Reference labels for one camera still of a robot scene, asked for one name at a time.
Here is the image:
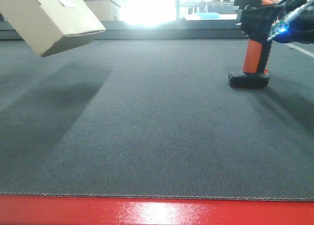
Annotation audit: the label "light blue tray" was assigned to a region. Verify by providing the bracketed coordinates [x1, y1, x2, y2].
[195, 12, 220, 20]

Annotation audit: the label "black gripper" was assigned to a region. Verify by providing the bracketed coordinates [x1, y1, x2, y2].
[236, 0, 314, 45]

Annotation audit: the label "stacked cardboard boxes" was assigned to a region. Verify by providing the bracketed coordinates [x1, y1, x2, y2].
[84, 0, 123, 21]

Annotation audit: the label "orange black scanner gun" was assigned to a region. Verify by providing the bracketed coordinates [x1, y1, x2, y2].
[228, 0, 278, 88]

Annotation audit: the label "red conveyor table frame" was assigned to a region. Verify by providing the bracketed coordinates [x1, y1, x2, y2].
[0, 196, 314, 225]

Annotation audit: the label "brown cardboard package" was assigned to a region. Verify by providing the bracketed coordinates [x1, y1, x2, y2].
[0, 0, 105, 57]

